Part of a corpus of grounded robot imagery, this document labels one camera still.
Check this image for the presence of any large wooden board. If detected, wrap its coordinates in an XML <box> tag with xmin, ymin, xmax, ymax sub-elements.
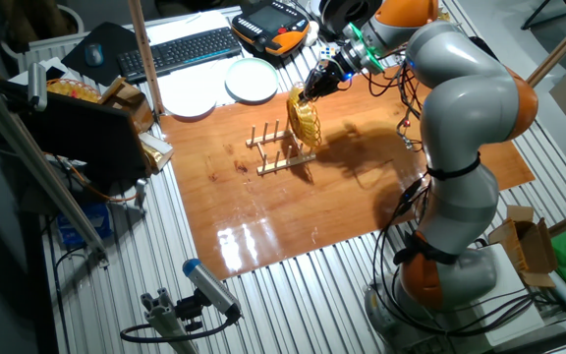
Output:
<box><xmin>158</xmin><ymin>61</ymin><xmax>537</xmax><ymax>281</ymax></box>

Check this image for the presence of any blue box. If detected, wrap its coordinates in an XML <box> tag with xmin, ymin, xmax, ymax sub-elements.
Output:
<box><xmin>56</xmin><ymin>201</ymin><xmax>113</xmax><ymax>247</ymax></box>

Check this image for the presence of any orange cable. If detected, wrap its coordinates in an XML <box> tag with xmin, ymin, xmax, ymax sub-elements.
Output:
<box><xmin>69</xmin><ymin>164</ymin><xmax>140</xmax><ymax>204</ymax></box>

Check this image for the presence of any grey mounted camera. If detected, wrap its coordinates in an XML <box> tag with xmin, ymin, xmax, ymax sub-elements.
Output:
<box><xmin>27</xmin><ymin>62</ymin><xmax>48</xmax><ymax>112</ymax></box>

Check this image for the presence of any black camera cable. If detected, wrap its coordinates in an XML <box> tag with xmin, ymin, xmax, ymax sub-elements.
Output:
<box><xmin>119</xmin><ymin>309</ymin><xmax>240</xmax><ymax>344</ymax></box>

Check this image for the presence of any black handle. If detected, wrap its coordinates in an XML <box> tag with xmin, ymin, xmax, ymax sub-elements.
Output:
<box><xmin>467</xmin><ymin>34</ymin><xmax>498</xmax><ymax>60</ymax></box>

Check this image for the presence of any small white figure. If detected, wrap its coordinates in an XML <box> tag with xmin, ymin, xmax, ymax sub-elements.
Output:
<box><xmin>305</xmin><ymin>20</ymin><xmax>321</xmax><ymax>48</ymax></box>

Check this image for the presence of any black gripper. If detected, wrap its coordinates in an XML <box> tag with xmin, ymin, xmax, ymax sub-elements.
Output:
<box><xmin>302</xmin><ymin>57</ymin><xmax>354</xmax><ymax>103</ymax></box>

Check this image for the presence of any black monitor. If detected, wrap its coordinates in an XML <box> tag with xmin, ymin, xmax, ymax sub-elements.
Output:
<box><xmin>17</xmin><ymin>90</ymin><xmax>149</xmax><ymax>184</ymax></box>

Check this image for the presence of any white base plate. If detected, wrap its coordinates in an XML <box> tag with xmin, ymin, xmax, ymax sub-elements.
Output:
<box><xmin>459</xmin><ymin>243</ymin><xmax>545</xmax><ymax>346</ymax></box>

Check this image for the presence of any wooden dish rack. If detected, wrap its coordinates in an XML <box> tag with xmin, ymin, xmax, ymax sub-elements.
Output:
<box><xmin>245</xmin><ymin>119</ymin><xmax>317</xmax><ymax>177</ymax></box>

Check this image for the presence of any open cardboard box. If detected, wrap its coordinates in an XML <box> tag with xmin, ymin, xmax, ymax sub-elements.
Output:
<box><xmin>487</xmin><ymin>205</ymin><xmax>558</xmax><ymax>289</ymax></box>

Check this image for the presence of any black mouse pad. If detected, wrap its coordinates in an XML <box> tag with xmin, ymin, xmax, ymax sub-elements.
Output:
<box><xmin>61</xmin><ymin>22</ymin><xmax>140</xmax><ymax>88</ymax></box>

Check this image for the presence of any black orange teach pendant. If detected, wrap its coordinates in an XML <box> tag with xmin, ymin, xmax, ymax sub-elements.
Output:
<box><xmin>231</xmin><ymin>0</ymin><xmax>311</xmax><ymax>56</ymax></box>

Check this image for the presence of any long aluminium bar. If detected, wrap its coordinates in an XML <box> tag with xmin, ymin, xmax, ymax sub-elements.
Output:
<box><xmin>0</xmin><ymin>68</ymin><xmax>110</xmax><ymax>266</ymax></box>

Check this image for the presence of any aluminium profile stand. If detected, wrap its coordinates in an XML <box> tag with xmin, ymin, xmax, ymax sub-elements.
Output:
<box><xmin>140</xmin><ymin>287</ymin><xmax>198</xmax><ymax>354</ymax></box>

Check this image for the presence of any black round spool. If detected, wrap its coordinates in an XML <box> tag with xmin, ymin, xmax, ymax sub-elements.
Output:
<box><xmin>319</xmin><ymin>0</ymin><xmax>385</xmax><ymax>36</ymax></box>

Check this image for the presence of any brown wooden box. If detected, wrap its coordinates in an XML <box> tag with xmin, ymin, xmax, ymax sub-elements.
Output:
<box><xmin>98</xmin><ymin>76</ymin><xmax>155</xmax><ymax>134</ymax></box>

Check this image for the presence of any grey camera with blue cap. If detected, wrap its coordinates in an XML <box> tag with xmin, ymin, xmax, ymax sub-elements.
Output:
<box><xmin>182</xmin><ymin>258</ymin><xmax>243</xmax><ymax>321</ymax></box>

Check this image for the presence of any black keyboard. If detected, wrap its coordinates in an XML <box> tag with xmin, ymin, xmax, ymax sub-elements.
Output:
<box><xmin>116</xmin><ymin>27</ymin><xmax>243</xmax><ymax>84</ymax></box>

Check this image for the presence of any blue computer mouse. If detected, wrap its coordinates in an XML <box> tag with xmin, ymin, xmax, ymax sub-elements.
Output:
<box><xmin>85</xmin><ymin>42</ymin><xmax>105</xmax><ymax>68</ymax></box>

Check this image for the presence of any pale green plate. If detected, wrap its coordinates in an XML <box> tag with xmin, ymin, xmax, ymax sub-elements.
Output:
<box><xmin>224</xmin><ymin>57</ymin><xmax>280</xmax><ymax>103</ymax></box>

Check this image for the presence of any white cardboard box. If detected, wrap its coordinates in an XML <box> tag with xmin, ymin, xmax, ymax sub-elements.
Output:
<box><xmin>138</xmin><ymin>131</ymin><xmax>175</xmax><ymax>173</ymax></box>

